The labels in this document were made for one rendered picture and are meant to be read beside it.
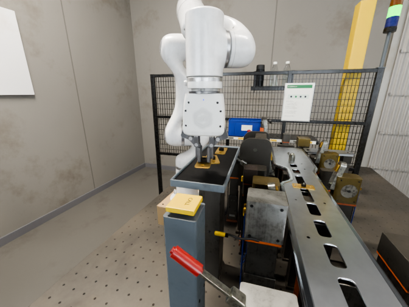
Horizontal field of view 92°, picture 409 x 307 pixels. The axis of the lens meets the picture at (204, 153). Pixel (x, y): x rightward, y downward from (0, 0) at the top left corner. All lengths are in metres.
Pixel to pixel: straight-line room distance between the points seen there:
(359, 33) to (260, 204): 1.70
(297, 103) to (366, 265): 1.43
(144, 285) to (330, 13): 3.14
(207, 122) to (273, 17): 2.76
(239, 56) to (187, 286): 0.51
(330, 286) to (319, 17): 2.94
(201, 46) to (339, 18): 2.80
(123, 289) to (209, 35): 0.84
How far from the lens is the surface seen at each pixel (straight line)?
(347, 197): 1.02
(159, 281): 0.89
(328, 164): 1.33
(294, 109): 1.86
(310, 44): 3.09
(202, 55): 0.45
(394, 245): 0.68
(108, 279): 0.95
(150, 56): 3.67
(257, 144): 0.86
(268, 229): 0.57
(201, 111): 0.46
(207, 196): 0.65
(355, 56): 2.00
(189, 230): 0.41
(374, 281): 0.60
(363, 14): 2.06
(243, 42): 0.48
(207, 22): 0.47
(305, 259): 0.57
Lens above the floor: 1.37
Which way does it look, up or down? 17 degrees down
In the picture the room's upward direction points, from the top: straight up
